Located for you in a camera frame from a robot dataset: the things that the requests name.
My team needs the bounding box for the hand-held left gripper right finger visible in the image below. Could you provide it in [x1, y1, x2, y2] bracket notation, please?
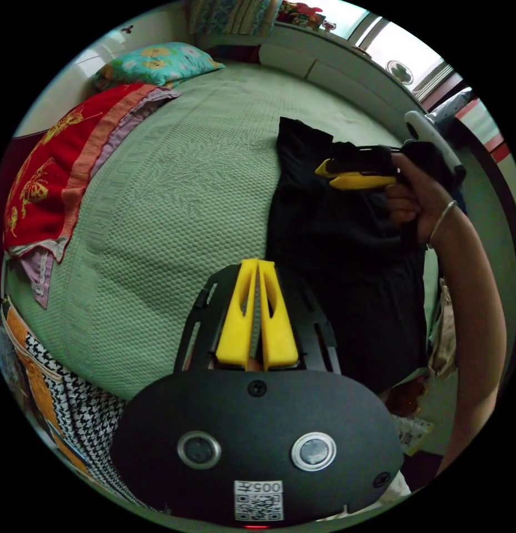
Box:
[259, 261, 300, 372]

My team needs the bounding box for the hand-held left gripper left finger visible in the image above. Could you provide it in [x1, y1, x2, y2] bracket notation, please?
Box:
[215, 258, 259, 371]

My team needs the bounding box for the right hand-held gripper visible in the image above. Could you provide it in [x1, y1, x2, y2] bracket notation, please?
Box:
[314, 140, 468, 197]

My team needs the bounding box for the black t-shirt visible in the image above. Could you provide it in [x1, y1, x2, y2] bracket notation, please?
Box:
[265, 116, 430, 395]

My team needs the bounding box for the person's right forearm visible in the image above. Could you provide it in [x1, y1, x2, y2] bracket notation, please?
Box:
[426, 201, 509, 478]

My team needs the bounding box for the person's right hand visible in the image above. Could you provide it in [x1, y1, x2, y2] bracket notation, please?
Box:
[384, 152, 458, 250]

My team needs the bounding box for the bed with green woven mat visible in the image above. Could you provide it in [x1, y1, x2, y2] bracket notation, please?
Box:
[4, 62, 515, 404]

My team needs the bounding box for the window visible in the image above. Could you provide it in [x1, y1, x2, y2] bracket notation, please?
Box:
[352, 16, 463, 97]

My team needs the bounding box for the person's body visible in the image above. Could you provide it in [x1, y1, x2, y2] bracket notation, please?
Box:
[0, 294, 176, 514]

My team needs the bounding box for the teal floral pillow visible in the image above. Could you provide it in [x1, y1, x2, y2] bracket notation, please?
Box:
[93, 42, 227, 90]

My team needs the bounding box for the red folded blanket butterfly print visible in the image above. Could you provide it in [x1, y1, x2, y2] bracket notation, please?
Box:
[2, 82, 183, 311]

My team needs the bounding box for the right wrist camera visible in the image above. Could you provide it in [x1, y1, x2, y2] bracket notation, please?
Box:
[404, 110, 467, 184]

